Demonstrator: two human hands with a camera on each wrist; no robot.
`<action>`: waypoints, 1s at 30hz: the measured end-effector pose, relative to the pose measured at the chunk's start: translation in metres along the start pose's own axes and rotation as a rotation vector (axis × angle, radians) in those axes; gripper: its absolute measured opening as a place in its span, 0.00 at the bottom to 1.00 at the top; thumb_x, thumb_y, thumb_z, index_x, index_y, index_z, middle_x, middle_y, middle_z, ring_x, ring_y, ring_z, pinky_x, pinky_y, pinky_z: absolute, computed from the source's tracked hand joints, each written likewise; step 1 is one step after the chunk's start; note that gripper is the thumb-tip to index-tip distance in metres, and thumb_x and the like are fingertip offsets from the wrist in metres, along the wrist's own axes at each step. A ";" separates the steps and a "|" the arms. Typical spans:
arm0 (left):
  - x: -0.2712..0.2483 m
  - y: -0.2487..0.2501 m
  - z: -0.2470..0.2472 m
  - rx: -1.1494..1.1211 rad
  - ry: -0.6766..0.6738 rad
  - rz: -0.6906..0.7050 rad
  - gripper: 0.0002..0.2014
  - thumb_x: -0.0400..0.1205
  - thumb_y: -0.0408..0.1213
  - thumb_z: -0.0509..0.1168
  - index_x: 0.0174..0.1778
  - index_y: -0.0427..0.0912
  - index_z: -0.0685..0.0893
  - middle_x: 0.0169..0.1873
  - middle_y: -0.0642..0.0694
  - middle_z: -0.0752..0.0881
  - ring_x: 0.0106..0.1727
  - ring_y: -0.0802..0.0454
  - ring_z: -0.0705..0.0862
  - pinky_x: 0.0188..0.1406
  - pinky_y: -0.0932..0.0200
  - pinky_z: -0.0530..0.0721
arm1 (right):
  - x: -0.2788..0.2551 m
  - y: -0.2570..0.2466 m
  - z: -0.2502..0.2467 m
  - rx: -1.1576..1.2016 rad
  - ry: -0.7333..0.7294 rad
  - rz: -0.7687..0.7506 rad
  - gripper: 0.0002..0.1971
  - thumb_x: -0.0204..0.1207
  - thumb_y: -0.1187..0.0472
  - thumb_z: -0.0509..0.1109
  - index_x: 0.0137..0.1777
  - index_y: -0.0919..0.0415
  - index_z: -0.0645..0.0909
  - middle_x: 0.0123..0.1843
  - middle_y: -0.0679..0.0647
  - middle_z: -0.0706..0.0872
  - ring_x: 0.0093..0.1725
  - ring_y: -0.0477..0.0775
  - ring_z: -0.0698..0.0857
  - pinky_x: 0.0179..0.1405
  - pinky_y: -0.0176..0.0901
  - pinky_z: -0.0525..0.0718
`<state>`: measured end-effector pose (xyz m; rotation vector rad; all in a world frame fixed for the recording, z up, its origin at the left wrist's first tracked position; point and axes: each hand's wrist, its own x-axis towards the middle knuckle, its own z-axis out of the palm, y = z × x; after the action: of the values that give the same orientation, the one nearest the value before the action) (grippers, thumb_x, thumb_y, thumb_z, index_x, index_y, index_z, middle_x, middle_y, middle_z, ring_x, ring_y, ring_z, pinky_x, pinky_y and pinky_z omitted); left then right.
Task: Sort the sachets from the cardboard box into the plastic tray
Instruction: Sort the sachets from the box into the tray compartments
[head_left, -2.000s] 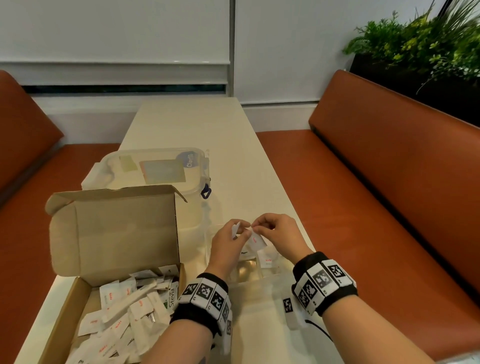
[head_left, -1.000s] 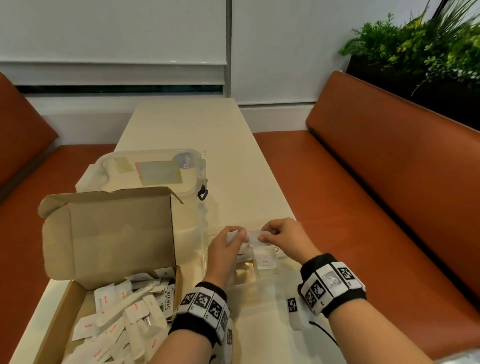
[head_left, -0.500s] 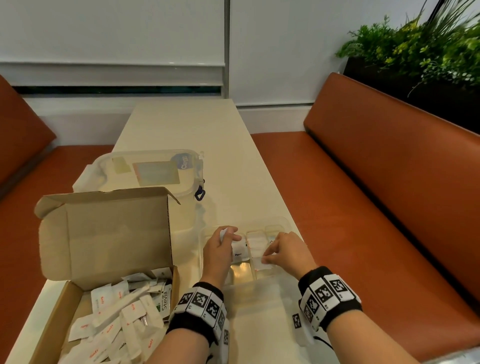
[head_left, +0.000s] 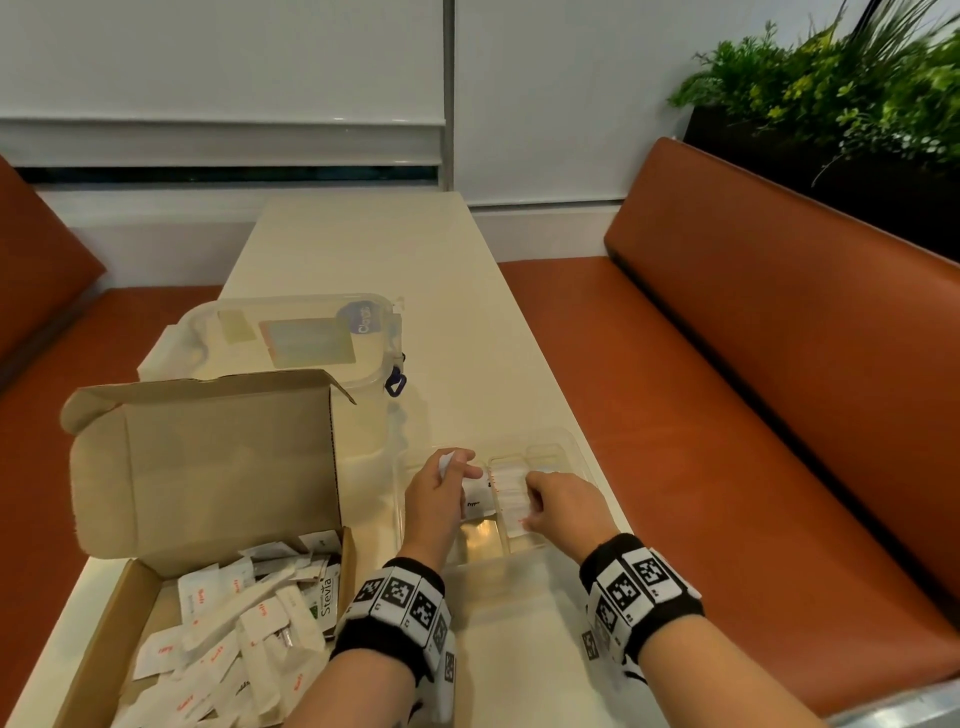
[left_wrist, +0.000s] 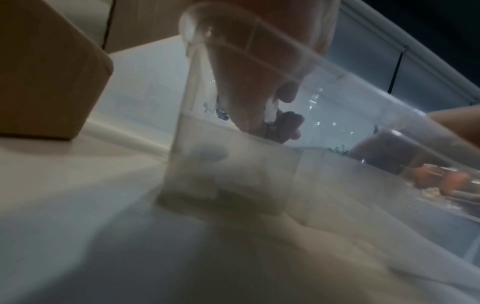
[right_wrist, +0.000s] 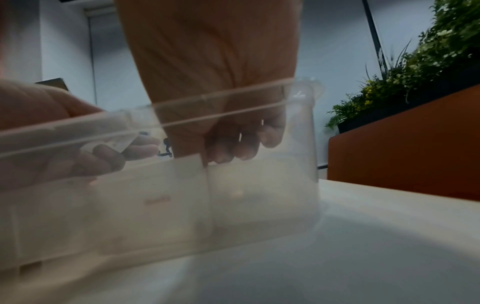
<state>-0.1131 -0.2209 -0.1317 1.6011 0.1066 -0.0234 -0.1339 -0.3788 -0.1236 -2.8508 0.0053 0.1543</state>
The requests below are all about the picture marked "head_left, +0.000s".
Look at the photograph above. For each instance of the sorted sachets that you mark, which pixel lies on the sorted sachets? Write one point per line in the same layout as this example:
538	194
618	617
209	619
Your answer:
508	487
478	504

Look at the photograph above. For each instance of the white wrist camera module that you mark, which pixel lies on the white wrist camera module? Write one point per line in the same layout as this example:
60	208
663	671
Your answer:
446	675
604	656

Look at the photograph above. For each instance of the grey window frame post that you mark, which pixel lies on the grey window frame post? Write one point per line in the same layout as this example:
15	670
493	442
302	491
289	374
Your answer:
448	75

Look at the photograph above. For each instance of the person's left forearm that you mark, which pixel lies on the person's left forearm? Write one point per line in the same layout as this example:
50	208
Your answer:
352	690

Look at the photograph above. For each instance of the brown cardboard box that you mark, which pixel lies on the brown cardboard box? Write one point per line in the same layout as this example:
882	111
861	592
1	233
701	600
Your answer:
202	465

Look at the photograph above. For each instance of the person's left hand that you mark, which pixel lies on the person's left hand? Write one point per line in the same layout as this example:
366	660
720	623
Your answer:
431	510

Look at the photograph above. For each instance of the person's right hand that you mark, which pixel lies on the person's right hand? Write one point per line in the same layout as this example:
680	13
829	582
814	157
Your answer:
574	514

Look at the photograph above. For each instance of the pile of white sachets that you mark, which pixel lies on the pile of white sachets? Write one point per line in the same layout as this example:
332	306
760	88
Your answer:
225	637

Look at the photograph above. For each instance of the clear lidded plastic container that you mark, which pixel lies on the clear lidded plastic container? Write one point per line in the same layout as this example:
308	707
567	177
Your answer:
300	337

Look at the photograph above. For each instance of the black wristband with marker tiles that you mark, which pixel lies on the black wristband with marker tiles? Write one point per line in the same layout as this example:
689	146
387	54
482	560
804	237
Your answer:
641	592
397	607

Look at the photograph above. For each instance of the black planter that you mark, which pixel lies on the black planter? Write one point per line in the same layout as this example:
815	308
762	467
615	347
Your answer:
787	161

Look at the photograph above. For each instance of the white roller blind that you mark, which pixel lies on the white roller blind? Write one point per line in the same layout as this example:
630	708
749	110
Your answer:
217	52

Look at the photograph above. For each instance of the person's right forearm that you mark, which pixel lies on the person's right forearm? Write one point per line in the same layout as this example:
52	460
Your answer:
720	682

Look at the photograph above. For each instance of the clear compartment tray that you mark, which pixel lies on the clear compartment tray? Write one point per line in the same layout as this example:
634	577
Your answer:
487	547

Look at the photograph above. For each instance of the green leafy plant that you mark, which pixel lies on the green leafy plant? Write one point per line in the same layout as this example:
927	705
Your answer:
817	75

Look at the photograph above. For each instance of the grey metal bar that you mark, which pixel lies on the grey metal bar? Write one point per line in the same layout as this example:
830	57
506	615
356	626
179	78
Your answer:
900	705

